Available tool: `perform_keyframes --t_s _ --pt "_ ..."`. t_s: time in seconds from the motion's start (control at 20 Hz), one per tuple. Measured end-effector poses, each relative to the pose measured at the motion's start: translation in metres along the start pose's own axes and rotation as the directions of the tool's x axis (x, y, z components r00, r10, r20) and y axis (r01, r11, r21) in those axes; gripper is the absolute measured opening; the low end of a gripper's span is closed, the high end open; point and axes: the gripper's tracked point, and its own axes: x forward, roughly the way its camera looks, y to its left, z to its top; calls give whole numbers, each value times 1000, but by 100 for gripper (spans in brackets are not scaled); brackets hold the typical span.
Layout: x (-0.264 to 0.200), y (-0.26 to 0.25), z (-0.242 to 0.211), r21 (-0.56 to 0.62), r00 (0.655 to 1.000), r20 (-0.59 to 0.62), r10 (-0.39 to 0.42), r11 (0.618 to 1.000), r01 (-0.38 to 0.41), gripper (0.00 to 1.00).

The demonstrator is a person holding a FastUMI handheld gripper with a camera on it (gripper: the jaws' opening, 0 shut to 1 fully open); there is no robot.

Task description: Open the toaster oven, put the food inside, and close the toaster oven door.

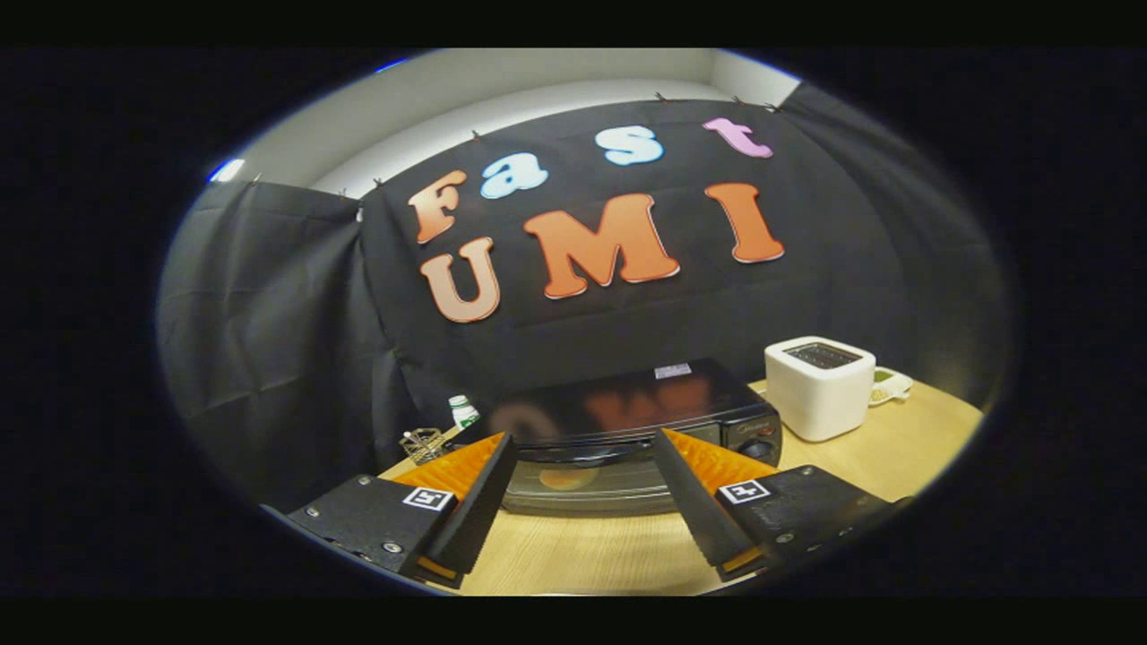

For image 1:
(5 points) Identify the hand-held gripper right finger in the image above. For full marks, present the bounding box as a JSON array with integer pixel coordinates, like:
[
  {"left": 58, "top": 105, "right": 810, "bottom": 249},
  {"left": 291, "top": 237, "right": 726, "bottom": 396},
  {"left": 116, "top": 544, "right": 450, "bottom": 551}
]
[{"left": 652, "top": 428, "right": 899, "bottom": 584}]

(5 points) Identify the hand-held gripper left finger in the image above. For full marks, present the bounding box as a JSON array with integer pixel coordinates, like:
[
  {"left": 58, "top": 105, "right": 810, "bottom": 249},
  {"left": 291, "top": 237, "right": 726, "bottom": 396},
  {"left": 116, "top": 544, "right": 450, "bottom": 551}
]
[{"left": 285, "top": 432, "right": 519, "bottom": 590}]

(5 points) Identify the round brown bread bun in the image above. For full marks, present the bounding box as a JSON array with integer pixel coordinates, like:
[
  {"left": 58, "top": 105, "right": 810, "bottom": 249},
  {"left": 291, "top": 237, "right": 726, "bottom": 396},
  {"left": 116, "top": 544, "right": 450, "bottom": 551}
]
[{"left": 538, "top": 467, "right": 602, "bottom": 492}]

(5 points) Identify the black toaster oven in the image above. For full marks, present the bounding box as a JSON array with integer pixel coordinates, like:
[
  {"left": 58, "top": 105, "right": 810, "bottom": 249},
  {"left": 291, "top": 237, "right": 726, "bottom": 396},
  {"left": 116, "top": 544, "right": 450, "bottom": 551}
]
[{"left": 444, "top": 358, "right": 784, "bottom": 517}]

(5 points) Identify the white bread toaster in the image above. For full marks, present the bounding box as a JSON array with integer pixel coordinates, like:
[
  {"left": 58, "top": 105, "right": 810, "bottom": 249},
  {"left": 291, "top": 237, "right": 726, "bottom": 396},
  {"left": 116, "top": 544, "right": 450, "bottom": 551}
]
[{"left": 764, "top": 336, "right": 877, "bottom": 443}]

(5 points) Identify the black backdrop cloth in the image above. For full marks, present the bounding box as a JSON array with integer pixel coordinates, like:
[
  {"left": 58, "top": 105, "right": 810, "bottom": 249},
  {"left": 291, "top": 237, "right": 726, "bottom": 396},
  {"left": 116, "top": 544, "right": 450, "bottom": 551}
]
[{"left": 157, "top": 82, "right": 1013, "bottom": 513}]

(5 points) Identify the small wire basket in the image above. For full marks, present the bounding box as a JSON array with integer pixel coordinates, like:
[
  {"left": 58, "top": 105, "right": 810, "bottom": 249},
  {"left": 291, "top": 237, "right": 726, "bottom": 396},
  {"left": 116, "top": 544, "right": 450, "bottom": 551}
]
[{"left": 400, "top": 427, "right": 447, "bottom": 466}]

